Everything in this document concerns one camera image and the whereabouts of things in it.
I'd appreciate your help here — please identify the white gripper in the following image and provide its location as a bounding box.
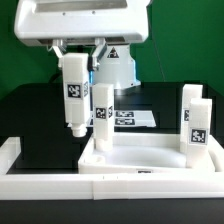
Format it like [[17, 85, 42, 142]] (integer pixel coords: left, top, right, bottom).
[[14, 0, 150, 70]]

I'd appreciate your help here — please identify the white desk top tray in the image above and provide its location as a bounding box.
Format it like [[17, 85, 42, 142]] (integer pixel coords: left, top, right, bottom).
[[78, 132, 224, 175]]

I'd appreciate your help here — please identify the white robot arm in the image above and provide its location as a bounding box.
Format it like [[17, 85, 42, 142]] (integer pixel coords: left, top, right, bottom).
[[14, 0, 152, 90]]

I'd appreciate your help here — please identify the fiducial marker sheet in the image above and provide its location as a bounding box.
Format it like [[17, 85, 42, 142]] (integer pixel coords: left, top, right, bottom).
[[111, 110, 156, 127]]

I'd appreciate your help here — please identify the white U-shaped obstacle fence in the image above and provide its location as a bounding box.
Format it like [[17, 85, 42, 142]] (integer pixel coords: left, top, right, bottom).
[[0, 137, 224, 200]]

